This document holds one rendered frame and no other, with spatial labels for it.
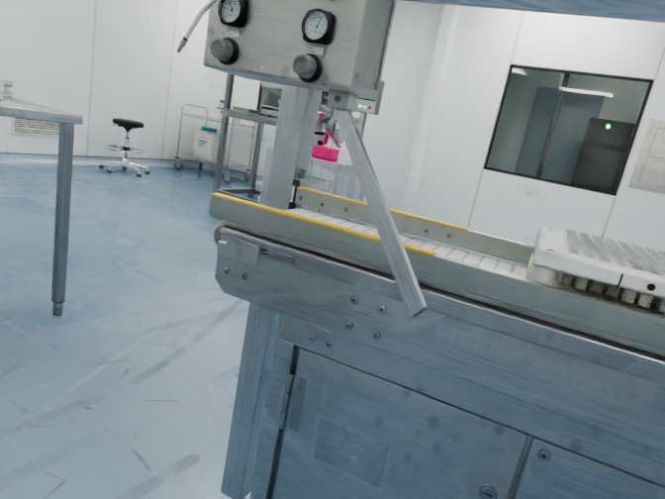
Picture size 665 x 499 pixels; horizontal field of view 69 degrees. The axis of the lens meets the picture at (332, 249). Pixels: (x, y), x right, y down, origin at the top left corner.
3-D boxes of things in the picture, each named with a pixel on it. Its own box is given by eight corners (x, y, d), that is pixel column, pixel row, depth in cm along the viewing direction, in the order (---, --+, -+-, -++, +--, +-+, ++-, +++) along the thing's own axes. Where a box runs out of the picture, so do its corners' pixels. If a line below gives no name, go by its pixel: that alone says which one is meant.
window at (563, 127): (483, 168, 561) (511, 63, 533) (483, 168, 562) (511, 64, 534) (616, 195, 502) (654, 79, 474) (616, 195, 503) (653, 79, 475)
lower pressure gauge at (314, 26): (298, 40, 58) (303, 6, 57) (303, 43, 59) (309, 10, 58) (326, 44, 56) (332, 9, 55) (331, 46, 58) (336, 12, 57)
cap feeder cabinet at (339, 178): (250, 244, 379) (265, 147, 361) (290, 237, 428) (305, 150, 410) (319, 267, 352) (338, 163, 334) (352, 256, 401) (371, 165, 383)
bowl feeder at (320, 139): (280, 149, 373) (288, 98, 364) (304, 150, 404) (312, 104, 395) (334, 160, 352) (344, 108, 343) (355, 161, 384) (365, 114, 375)
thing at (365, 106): (336, 158, 376) (351, 75, 361) (342, 159, 385) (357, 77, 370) (362, 164, 366) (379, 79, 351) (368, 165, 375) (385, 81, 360)
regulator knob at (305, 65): (286, 77, 58) (291, 40, 57) (296, 80, 60) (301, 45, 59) (311, 81, 57) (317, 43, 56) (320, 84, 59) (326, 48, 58)
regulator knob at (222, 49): (205, 59, 62) (209, 23, 61) (216, 63, 64) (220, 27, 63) (226, 62, 61) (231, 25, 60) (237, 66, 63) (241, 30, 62)
